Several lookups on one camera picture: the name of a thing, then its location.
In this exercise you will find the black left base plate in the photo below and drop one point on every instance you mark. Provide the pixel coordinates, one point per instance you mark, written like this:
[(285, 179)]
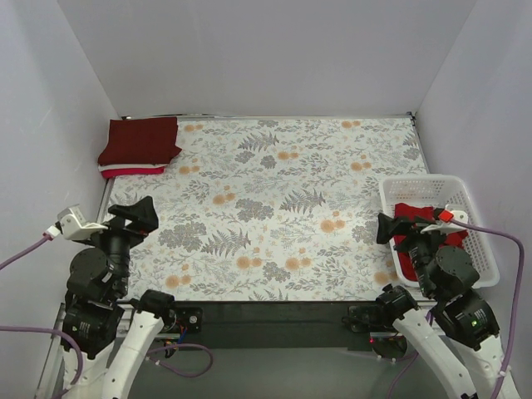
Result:
[(182, 320)]

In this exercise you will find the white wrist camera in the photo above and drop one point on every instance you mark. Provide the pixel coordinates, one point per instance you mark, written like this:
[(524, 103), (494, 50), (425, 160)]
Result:
[(447, 220), (73, 226)]

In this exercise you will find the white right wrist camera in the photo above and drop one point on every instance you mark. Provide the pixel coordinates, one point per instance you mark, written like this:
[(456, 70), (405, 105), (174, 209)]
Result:
[(447, 220)]

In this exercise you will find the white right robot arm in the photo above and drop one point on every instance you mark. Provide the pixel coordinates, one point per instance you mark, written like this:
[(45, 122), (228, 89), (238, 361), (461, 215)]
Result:
[(459, 337)]

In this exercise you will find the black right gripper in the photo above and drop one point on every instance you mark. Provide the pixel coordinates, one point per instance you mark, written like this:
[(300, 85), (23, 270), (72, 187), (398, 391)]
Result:
[(410, 235)]

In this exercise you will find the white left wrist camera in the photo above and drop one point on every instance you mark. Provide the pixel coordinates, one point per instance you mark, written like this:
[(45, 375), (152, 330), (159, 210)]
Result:
[(73, 226)]

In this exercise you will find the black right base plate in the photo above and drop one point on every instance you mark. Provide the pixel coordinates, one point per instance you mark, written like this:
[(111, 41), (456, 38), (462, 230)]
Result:
[(368, 317)]

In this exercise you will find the bright red t-shirt in basket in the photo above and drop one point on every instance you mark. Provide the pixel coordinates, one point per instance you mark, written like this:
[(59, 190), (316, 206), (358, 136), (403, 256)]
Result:
[(414, 213)]

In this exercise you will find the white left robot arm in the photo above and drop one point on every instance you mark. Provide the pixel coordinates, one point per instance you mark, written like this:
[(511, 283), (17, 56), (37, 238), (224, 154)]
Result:
[(98, 281)]

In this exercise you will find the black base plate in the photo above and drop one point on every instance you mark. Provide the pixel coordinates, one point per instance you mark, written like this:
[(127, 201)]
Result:
[(182, 320), (368, 317)]

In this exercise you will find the white plastic laundry basket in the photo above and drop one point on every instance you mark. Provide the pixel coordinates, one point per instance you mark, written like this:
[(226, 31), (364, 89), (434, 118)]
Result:
[(440, 191)]

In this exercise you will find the folded cream t-shirt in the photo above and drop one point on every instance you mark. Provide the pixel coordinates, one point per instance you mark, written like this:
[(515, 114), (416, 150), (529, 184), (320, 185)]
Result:
[(130, 166)]

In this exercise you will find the folded pink-red t-shirt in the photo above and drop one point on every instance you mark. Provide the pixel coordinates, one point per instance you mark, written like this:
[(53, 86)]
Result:
[(113, 173)]

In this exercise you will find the floral patterned table mat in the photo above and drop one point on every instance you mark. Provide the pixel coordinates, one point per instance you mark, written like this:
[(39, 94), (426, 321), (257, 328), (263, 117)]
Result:
[(267, 210)]

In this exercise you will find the dark red t-shirt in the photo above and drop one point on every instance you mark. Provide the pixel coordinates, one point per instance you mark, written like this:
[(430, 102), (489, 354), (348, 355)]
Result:
[(144, 141)]

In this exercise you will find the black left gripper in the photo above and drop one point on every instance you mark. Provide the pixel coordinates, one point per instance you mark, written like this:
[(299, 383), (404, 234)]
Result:
[(125, 224)]

